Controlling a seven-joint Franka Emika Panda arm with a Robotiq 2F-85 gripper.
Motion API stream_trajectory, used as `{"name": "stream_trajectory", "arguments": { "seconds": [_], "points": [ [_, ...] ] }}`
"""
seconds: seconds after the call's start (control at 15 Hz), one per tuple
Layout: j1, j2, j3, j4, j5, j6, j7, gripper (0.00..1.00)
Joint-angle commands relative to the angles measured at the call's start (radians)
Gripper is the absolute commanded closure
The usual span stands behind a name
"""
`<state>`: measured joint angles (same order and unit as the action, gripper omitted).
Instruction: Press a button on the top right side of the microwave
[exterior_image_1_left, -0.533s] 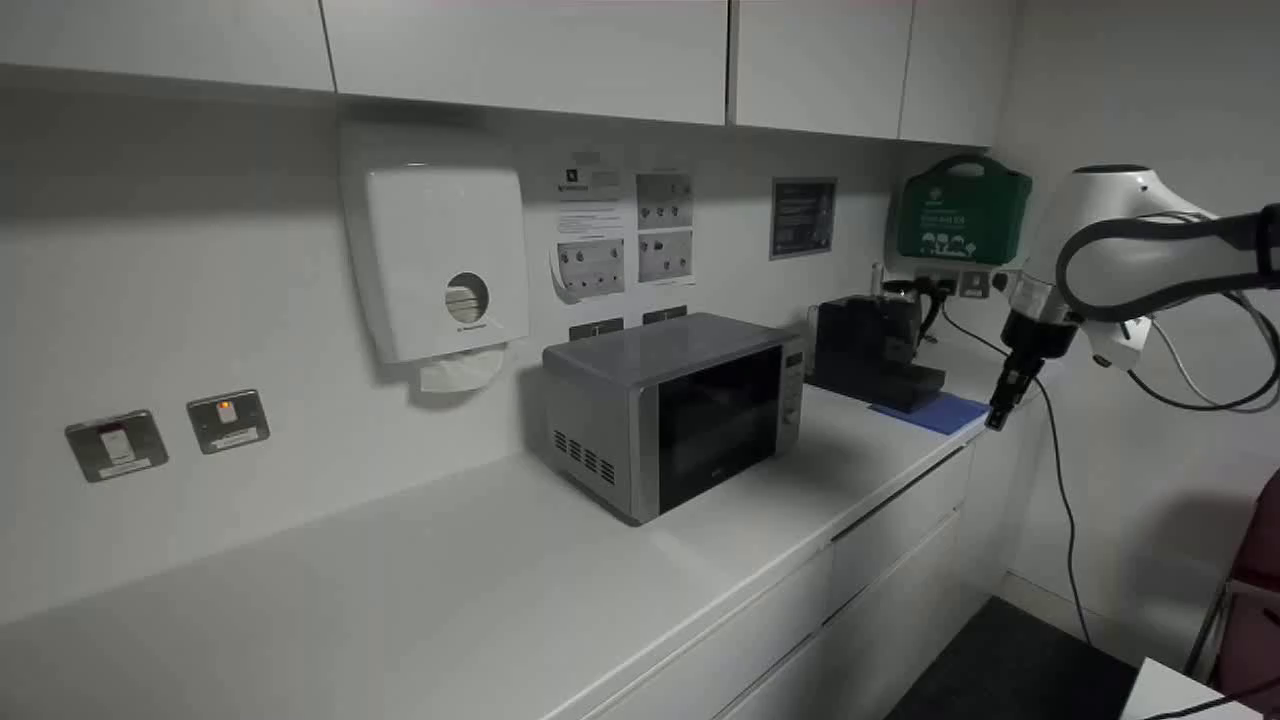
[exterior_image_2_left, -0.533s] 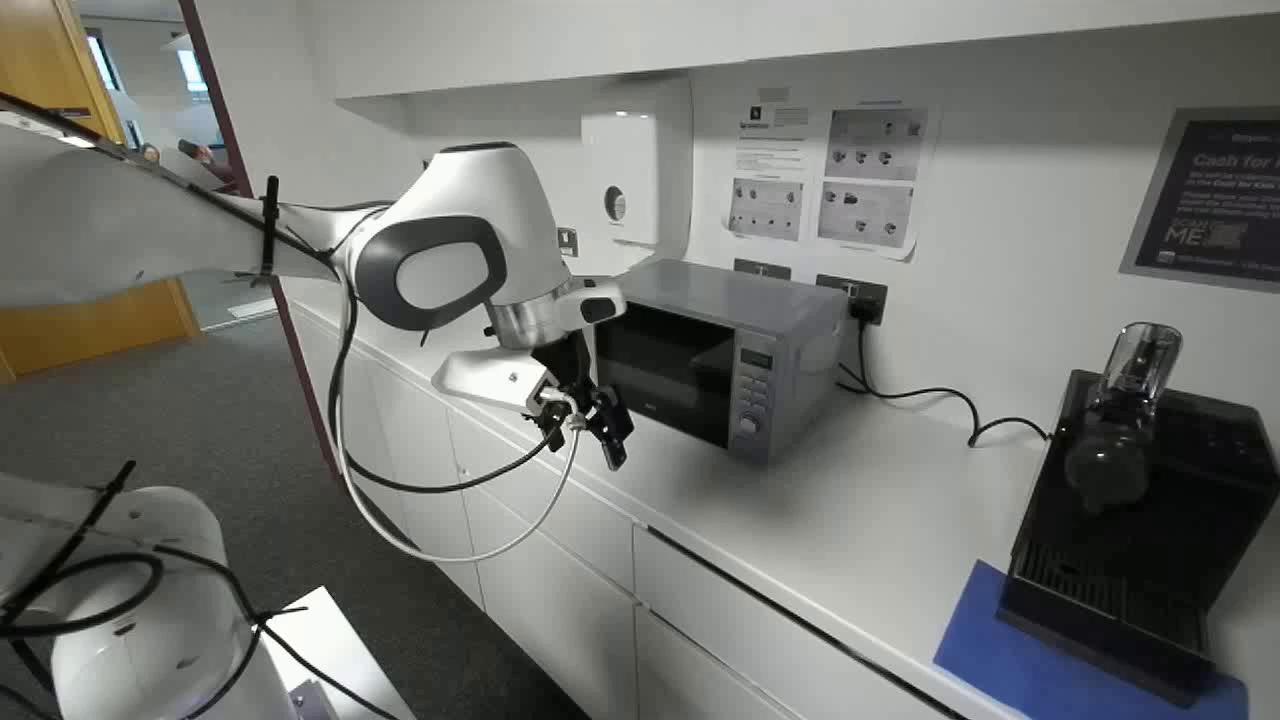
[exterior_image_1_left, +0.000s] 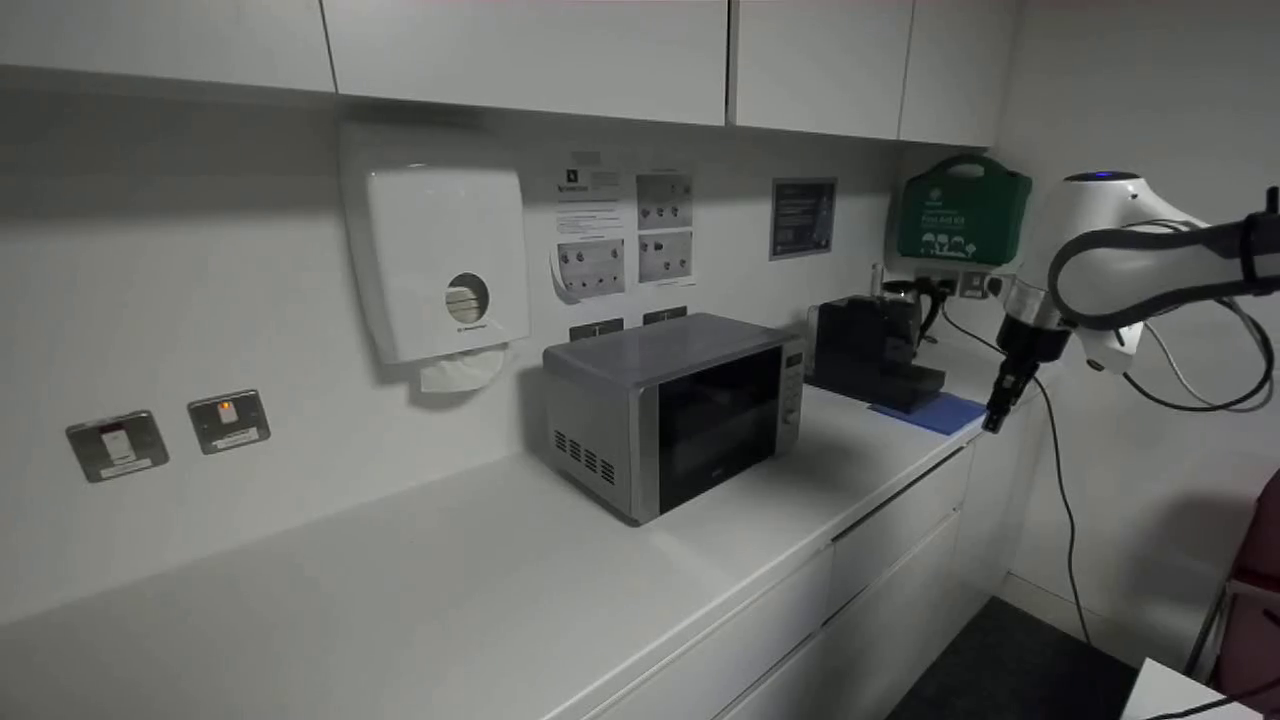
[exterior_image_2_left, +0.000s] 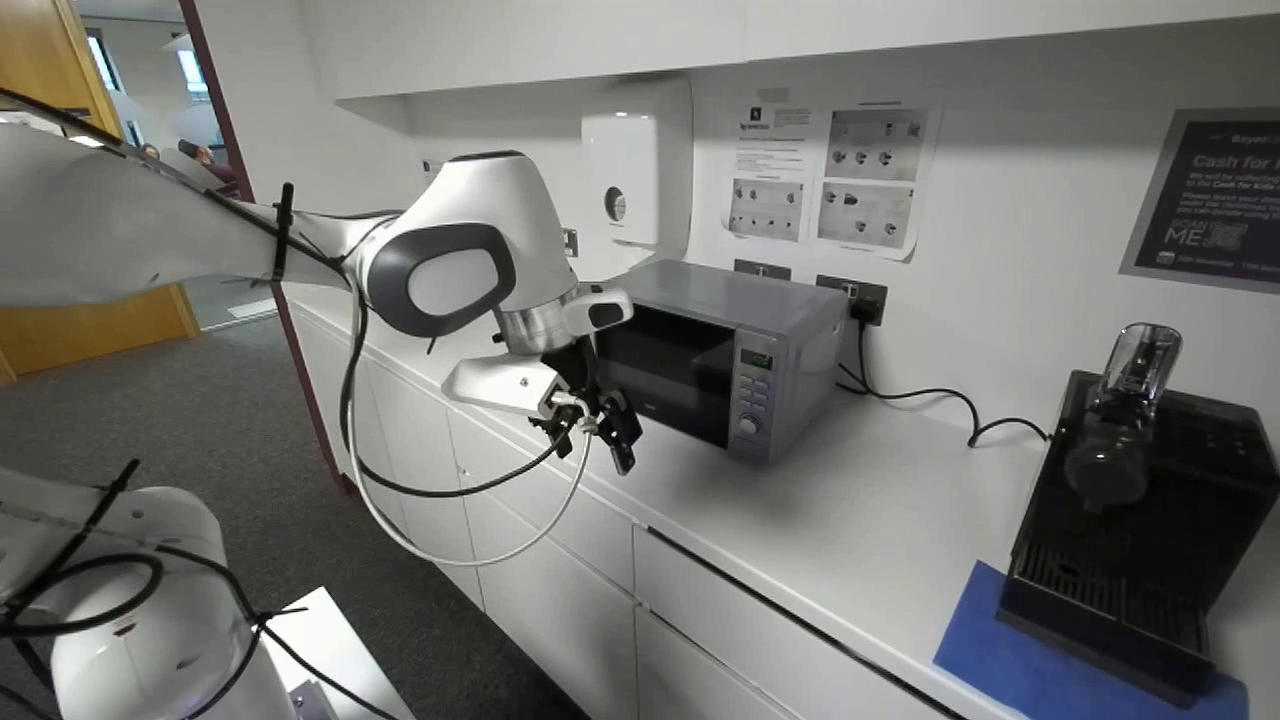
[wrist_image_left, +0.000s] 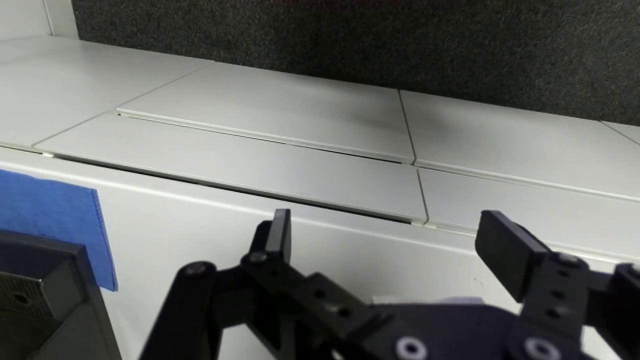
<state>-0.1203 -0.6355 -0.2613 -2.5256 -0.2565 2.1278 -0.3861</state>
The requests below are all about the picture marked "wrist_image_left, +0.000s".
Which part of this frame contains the blue tape patch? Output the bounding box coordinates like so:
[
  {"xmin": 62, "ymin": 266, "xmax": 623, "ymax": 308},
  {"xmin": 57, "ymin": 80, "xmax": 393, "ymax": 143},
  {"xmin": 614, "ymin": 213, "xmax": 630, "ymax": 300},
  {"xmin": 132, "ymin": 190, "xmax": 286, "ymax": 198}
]
[{"xmin": 0, "ymin": 168, "xmax": 120, "ymax": 294}]

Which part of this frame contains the white cabinet drawer front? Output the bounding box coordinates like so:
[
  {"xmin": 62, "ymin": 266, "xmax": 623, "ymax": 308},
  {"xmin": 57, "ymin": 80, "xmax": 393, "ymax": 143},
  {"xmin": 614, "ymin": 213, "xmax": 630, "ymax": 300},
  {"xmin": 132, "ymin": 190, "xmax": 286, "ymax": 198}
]
[
  {"xmin": 118, "ymin": 60, "xmax": 416, "ymax": 166},
  {"xmin": 36, "ymin": 108, "xmax": 428, "ymax": 227},
  {"xmin": 0, "ymin": 36, "xmax": 216, "ymax": 151},
  {"xmin": 398, "ymin": 89, "xmax": 640, "ymax": 205},
  {"xmin": 414, "ymin": 166, "xmax": 640, "ymax": 265}
]

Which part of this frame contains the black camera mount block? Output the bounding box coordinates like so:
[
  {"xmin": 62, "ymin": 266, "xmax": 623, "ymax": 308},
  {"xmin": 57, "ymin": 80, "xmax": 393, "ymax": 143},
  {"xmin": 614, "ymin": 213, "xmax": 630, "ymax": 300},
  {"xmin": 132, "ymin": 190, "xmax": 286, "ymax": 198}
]
[{"xmin": 0, "ymin": 229, "xmax": 123, "ymax": 360}]

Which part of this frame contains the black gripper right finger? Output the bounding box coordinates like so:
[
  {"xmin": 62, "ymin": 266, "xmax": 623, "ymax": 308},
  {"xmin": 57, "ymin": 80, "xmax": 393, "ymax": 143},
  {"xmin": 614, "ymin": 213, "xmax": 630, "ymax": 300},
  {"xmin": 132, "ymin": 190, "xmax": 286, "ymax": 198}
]
[{"xmin": 474, "ymin": 209, "xmax": 640, "ymax": 360}]

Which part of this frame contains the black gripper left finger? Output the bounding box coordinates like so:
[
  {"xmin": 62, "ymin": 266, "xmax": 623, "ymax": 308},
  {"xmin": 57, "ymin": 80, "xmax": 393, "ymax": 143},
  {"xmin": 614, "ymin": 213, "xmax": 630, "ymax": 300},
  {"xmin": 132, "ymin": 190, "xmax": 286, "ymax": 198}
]
[{"xmin": 138, "ymin": 209, "xmax": 403, "ymax": 360}]

